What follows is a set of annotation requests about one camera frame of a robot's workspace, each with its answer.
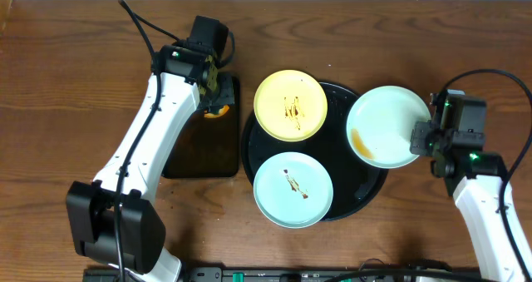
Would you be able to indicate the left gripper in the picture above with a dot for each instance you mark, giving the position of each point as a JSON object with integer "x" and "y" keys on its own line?
{"x": 220, "y": 97}

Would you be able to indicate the orange green scrub sponge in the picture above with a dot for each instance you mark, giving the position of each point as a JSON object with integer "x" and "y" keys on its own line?
{"x": 216, "y": 112}

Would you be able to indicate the light blue plate front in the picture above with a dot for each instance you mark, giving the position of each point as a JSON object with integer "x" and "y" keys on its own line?
{"x": 293, "y": 190}

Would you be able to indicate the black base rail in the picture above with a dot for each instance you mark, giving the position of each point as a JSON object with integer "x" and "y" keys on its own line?
{"x": 216, "y": 274}

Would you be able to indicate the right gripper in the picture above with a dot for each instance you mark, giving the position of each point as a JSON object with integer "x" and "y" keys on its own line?
{"x": 417, "y": 145}

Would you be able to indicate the black round tray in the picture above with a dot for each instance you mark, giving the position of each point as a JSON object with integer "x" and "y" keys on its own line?
{"x": 355, "y": 183}

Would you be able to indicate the light green plate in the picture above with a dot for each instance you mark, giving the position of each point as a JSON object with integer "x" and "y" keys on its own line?
{"x": 379, "y": 126}

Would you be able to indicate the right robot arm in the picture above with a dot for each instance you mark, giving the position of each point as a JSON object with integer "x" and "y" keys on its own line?
{"x": 475, "y": 181}

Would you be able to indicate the black rectangular water tray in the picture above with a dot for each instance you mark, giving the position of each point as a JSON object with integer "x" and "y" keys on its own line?
{"x": 207, "y": 148}

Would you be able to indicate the yellow plate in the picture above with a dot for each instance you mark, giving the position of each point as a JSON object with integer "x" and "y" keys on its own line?
{"x": 290, "y": 105}

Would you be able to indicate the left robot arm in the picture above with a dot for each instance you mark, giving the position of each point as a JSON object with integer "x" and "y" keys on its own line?
{"x": 113, "y": 219}

